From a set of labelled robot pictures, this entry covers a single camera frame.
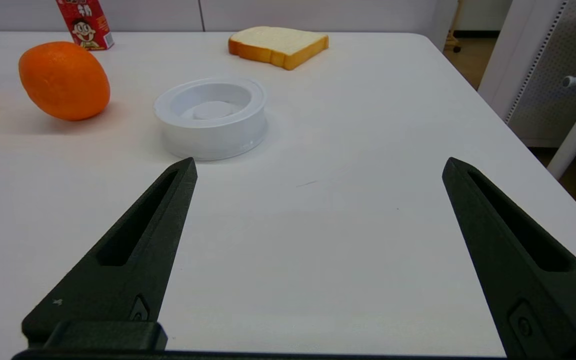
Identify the white round plastic dish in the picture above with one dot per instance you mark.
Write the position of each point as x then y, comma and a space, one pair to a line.
211, 118

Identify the orange fruit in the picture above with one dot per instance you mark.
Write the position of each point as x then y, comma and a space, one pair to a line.
64, 81

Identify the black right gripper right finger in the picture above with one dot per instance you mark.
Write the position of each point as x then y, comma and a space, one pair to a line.
523, 260

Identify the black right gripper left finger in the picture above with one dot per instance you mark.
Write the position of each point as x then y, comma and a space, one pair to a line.
133, 260

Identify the red milk carton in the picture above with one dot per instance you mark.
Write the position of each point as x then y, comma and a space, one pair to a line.
86, 24

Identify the slice of toast bread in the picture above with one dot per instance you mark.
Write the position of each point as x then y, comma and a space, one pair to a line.
278, 46

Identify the white perforated panel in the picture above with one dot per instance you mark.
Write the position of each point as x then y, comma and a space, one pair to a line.
543, 65

